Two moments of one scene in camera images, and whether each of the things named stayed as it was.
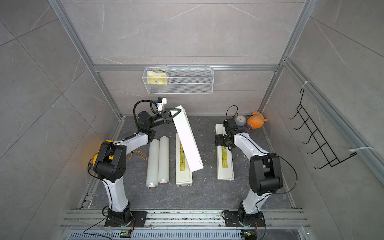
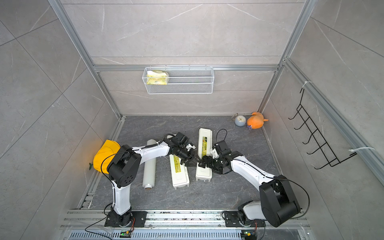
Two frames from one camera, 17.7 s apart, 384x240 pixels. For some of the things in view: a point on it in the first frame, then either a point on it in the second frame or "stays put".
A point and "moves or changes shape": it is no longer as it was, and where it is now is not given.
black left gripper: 165,116 → 191,159
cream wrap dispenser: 225,171 moves or changes shape
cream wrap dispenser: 187,157 moves or changes shape
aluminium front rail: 213,218 stays put
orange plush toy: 256,120 stays put
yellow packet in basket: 156,77 stays put
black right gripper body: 222,140 → 217,166
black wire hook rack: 316,135 stays put
